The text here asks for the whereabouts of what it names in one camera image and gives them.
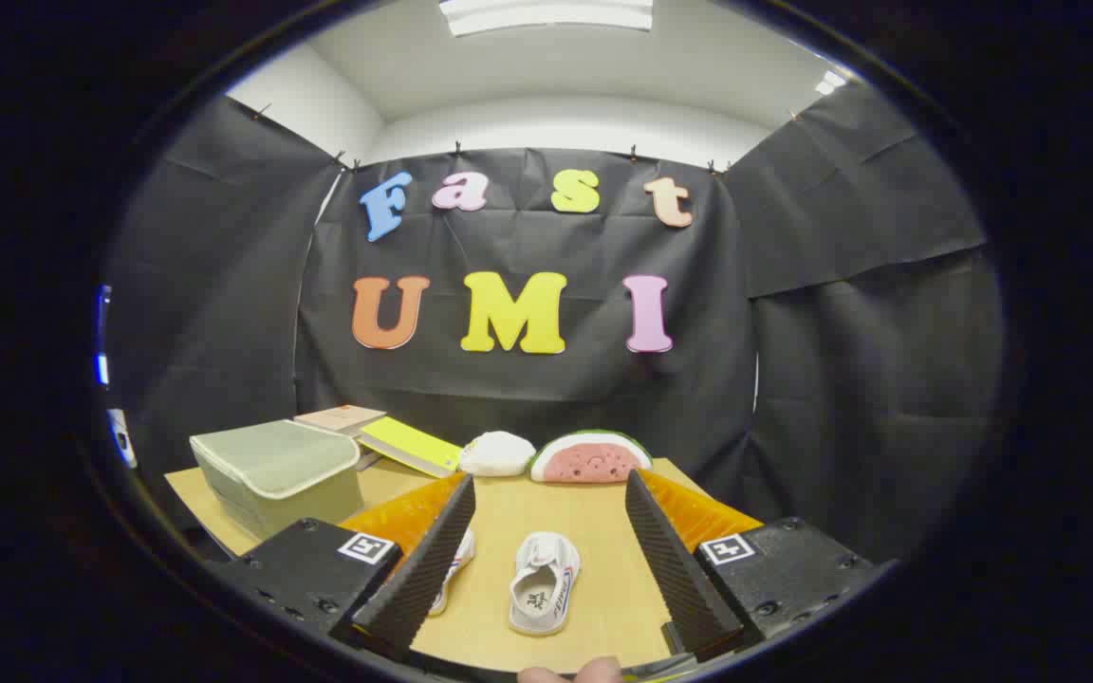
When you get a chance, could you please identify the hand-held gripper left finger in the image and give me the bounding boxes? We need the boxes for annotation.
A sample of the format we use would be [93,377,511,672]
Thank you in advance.
[205,471,477,663]

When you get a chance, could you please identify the large ceiling light panel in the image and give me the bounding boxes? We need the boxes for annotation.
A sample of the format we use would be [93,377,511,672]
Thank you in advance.
[439,0,654,37]

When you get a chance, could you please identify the pale green storage box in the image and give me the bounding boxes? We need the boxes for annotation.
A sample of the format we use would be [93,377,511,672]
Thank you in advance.
[189,419,365,542]

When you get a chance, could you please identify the white plush toy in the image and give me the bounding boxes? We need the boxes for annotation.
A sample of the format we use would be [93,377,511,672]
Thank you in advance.
[458,431,537,477]

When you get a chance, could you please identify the beige book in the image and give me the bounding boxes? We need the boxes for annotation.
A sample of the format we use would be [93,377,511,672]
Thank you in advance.
[293,404,388,437]

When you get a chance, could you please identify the watermelon slice plush toy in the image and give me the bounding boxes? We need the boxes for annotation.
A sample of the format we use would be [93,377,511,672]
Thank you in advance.
[528,429,654,485]

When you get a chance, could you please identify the yellow book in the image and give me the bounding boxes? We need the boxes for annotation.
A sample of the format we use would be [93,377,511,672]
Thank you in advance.
[357,415,464,479]

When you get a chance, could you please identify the black backdrop cloth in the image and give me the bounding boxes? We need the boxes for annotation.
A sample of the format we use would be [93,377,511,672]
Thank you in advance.
[105,81,1008,570]

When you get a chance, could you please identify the white canvas shoe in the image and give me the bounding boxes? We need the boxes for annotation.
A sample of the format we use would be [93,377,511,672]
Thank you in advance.
[508,531,583,637]
[428,528,477,618]

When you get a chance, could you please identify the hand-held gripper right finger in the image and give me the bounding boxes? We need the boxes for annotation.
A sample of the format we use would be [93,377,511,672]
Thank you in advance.
[624,469,897,663]

